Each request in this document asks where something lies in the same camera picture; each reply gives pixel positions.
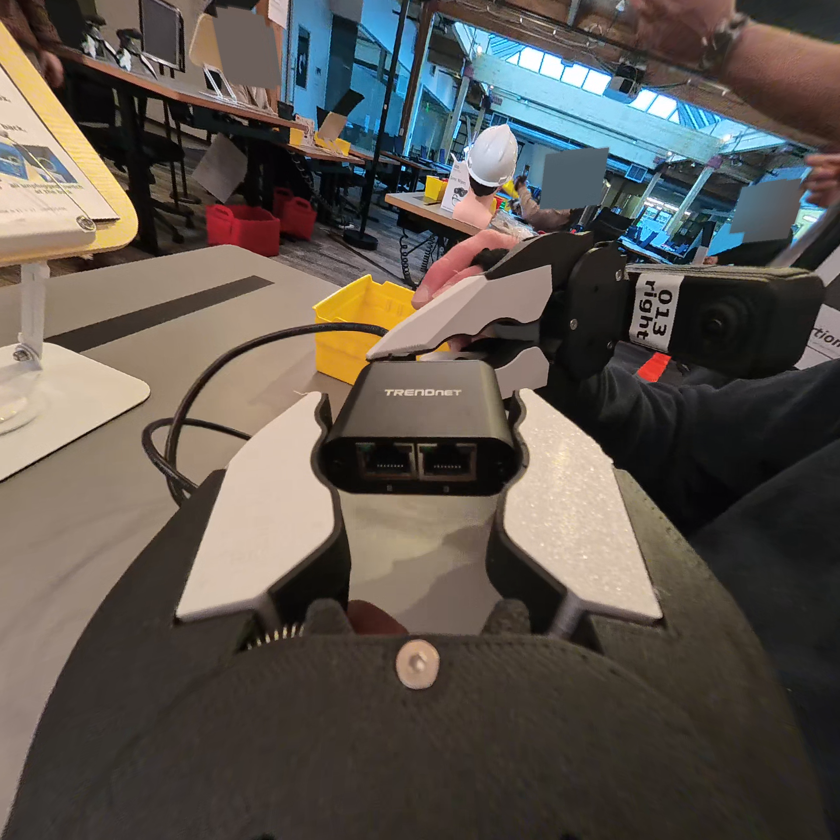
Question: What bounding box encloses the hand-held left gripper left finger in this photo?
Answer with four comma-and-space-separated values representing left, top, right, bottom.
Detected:
175, 390, 354, 632

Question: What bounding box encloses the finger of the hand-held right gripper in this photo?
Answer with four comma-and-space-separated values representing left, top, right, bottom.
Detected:
420, 346, 551, 395
364, 264, 557, 362

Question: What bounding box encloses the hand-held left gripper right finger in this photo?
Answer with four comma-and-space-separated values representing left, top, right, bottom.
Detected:
484, 387, 665, 636

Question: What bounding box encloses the black network switch box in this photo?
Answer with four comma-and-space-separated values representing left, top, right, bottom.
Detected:
319, 360, 522, 496

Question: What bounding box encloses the black ethernet cable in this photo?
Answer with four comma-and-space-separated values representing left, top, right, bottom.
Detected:
141, 323, 389, 506

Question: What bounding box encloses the yellow bin with black divider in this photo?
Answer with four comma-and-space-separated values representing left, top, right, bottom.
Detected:
314, 276, 454, 385

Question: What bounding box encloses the person's right forearm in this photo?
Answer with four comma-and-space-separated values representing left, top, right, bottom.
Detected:
545, 357, 840, 532

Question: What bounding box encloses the person's right hand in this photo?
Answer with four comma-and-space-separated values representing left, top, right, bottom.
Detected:
412, 230, 526, 311

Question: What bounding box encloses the pink mannequin head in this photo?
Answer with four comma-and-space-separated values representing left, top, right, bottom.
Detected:
453, 180, 500, 227

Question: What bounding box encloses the wooden table with black legs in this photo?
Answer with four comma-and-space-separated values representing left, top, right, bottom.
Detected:
385, 190, 490, 290
56, 46, 309, 257

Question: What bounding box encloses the white sign card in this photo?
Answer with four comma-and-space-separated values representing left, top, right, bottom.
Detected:
440, 157, 473, 214

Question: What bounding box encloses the white hard hat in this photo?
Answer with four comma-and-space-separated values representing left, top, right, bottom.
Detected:
466, 125, 519, 188

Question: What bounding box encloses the red fabric bin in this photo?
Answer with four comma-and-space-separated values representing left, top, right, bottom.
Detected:
272, 187, 318, 241
205, 203, 282, 258

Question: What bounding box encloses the white document stand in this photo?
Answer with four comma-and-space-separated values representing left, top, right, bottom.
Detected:
0, 213, 152, 483

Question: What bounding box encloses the white paper sheet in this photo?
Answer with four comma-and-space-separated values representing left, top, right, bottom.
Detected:
192, 134, 249, 203

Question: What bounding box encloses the black computer monitor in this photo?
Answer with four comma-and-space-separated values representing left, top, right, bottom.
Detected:
136, 0, 186, 72

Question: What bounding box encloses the printed instruction sheet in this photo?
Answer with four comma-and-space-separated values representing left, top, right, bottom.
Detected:
0, 66, 120, 224

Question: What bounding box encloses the instruction sheet on stand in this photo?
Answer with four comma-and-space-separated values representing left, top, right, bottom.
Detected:
0, 23, 139, 266

